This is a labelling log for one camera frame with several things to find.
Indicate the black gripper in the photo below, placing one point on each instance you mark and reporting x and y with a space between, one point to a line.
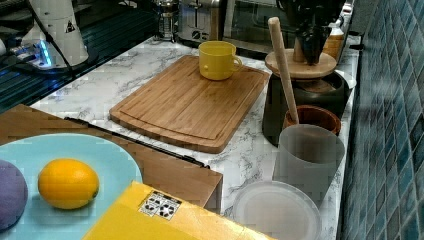
311 17

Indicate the purple round fruit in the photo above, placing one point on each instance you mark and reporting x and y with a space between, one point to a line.
13 195

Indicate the brown wooden box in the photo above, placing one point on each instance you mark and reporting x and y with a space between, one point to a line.
175 174

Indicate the yellow cardboard box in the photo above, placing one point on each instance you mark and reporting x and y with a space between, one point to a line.
144 213

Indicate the silver toaster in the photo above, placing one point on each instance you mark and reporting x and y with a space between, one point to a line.
201 20

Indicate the white small plate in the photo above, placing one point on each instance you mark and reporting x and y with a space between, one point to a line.
348 78

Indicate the bamboo cutting board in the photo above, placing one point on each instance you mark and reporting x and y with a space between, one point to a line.
180 107

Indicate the round wooden container lid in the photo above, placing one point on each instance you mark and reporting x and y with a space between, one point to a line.
303 71

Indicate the yellow ceramic mug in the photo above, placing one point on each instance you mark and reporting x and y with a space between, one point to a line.
218 60

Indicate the wooden pestle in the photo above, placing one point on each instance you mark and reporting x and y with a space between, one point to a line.
282 64

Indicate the yellow lemon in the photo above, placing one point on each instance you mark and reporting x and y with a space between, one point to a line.
67 183

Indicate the light blue plate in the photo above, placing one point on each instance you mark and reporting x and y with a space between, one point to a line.
115 168

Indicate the orange supplement bottle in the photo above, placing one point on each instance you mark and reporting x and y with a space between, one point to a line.
333 44

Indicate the frosted plastic cup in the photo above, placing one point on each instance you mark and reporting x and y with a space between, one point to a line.
308 157

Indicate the glass french press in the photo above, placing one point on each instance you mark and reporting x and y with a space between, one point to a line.
167 12

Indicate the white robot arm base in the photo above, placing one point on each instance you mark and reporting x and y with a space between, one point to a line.
54 45

